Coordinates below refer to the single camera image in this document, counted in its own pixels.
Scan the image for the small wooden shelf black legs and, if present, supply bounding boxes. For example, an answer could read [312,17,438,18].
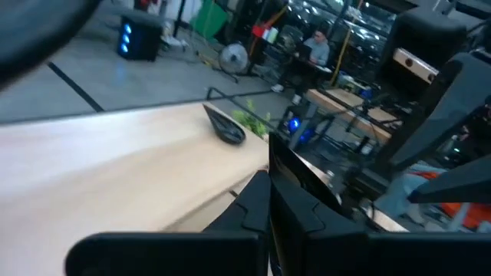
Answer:
[0,87,279,276]

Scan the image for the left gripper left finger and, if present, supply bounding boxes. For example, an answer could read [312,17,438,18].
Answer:
[203,170,272,235]

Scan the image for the person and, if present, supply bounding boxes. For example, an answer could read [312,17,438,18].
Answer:
[377,164,491,233]
[270,28,331,104]

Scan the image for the grey floor fan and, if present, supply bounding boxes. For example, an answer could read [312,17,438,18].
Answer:
[218,41,250,76]

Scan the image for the green plant white pot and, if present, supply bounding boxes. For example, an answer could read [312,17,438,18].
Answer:
[231,98,272,139]

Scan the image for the wooden background table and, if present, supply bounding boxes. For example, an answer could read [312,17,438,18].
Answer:
[302,87,404,146]

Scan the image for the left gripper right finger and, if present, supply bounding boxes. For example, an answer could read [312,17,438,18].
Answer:
[270,179,369,276]

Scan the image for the black computer tower blue lights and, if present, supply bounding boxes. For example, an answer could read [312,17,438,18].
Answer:
[116,14,164,62]
[285,114,319,149]

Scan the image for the black teardrop mini plate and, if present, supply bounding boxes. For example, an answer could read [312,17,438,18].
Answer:
[202,103,247,146]
[268,132,344,218]

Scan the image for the green panel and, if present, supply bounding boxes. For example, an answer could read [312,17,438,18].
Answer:
[189,0,230,39]

